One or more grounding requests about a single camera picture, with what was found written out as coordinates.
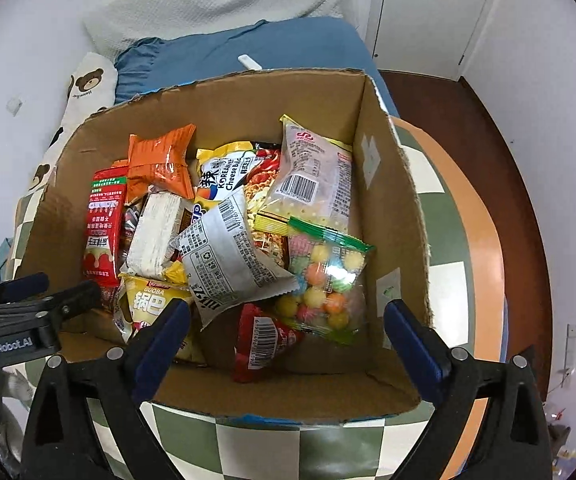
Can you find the small white remote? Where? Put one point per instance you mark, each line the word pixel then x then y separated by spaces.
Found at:
pixel 249 62

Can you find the small red snack packet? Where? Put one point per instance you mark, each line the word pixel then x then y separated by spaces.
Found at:
pixel 258 345

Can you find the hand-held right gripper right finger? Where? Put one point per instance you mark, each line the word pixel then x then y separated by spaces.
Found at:
pixel 413 355

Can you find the yellow white blue snack packet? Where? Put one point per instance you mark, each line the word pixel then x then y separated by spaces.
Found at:
pixel 222 175

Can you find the white door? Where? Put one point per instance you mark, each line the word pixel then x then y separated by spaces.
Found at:
pixel 433 10

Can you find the white grey snack packet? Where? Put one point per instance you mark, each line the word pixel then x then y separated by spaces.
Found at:
pixel 227 260

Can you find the cardboard box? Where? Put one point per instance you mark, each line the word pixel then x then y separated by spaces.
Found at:
pixel 318 375

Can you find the green checkered round table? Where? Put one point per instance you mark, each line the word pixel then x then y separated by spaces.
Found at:
pixel 268 450

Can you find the plain orange snack packet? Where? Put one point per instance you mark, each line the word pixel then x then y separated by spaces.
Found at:
pixel 160 165

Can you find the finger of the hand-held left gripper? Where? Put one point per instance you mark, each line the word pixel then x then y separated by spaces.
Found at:
pixel 17 286
pixel 67 302

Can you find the bear print pillow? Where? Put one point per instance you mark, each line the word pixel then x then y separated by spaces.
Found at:
pixel 87 85

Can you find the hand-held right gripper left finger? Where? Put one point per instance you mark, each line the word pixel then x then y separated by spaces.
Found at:
pixel 160 345

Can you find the white yellow-edged snack packet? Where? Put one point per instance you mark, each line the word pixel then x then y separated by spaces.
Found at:
pixel 313 170

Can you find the blue pillow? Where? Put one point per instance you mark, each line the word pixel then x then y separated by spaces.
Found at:
pixel 268 45

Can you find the white pillow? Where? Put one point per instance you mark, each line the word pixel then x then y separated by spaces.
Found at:
pixel 217 0

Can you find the colourful candy ball packet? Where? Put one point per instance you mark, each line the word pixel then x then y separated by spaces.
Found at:
pixel 328 280

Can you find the red noodle snack packet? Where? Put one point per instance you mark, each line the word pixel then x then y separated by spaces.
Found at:
pixel 263 162

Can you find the pale green snack packet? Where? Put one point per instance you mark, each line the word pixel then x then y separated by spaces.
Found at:
pixel 152 235

